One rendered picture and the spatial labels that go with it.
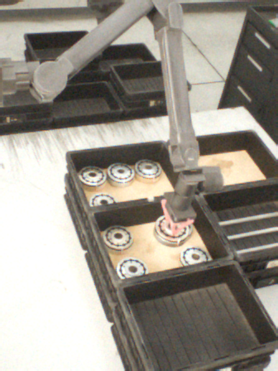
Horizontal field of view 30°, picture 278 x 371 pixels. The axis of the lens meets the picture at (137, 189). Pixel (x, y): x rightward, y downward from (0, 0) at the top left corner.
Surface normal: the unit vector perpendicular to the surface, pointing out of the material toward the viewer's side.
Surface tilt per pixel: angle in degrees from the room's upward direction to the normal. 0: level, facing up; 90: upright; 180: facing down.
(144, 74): 90
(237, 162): 0
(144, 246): 0
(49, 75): 43
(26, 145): 0
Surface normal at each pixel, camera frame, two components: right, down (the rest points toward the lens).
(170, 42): 0.32, 0.09
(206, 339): 0.15, -0.71
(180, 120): 0.29, -0.14
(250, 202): 0.34, 0.69
